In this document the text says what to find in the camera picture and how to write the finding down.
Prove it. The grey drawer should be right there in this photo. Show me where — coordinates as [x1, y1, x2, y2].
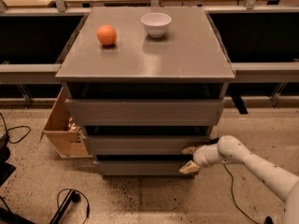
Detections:
[65, 99, 223, 126]
[94, 161, 185, 176]
[83, 135, 209, 155]

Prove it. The cardboard box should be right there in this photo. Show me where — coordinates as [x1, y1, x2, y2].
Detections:
[42, 90, 91, 158]

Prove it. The white bowl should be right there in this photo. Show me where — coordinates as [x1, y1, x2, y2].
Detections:
[141, 12, 172, 37]

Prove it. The black power adapter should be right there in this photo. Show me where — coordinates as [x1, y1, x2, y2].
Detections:
[209, 137, 220, 145]

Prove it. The black looped cable left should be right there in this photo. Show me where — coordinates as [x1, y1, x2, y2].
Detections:
[0, 112, 32, 145]

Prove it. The orange fruit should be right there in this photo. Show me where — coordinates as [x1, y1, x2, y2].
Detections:
[97, 24, 117, 46]

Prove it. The grey top drawer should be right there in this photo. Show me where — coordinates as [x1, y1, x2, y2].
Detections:
[65, 99, 223, 126]

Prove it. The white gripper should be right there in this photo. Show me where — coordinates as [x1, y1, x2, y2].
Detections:
[179, 144, 224, 175]

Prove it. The black stand with cable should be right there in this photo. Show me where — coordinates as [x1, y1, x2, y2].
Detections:
[50, 188, 91, 224]

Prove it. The grey drawer cabinet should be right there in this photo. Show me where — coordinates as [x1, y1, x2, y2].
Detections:
[56, 7, 235, 177]

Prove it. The black adapter cable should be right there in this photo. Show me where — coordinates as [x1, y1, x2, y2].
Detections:
[222, 163, 261, 224]

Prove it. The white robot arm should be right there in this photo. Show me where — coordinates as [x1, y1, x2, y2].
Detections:
[179, 135, 299, 224]

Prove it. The grey bottom drawer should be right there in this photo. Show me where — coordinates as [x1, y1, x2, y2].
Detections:
[94, 161, 185, 176]

